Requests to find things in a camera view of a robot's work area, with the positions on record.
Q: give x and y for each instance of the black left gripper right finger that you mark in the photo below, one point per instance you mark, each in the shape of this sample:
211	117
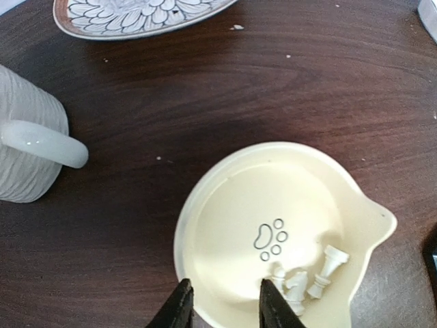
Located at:
274	312

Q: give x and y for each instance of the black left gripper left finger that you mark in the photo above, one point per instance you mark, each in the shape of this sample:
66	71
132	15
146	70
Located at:
177	311

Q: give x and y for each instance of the white chess pieces pile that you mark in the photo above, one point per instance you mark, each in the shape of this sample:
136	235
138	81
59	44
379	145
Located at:
295	288

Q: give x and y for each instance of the cream bowl with spout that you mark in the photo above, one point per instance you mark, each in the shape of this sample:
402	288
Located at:
271	204

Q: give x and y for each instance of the black and white chessboard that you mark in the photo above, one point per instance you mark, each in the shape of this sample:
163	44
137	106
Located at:
429	257

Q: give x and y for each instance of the white textured ceramic mug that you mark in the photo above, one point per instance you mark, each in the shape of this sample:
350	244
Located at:
35	140

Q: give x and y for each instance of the patterned saucer plate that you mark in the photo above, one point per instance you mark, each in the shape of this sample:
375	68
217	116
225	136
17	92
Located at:
126	20

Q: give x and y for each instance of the white scalloped bowl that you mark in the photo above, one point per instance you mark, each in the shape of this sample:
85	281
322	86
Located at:
427	11

